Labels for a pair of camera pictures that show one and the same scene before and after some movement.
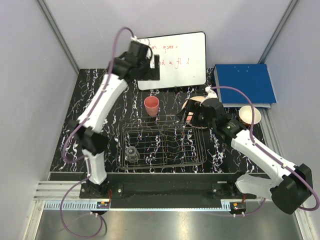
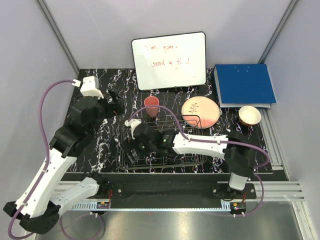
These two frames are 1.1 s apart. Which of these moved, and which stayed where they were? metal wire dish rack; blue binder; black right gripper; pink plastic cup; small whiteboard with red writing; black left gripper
Moved: black left gripper; black right gripper
Stayed: metal wire dish rack; pink plastic cup; small whiteboard with red writing; blue binder
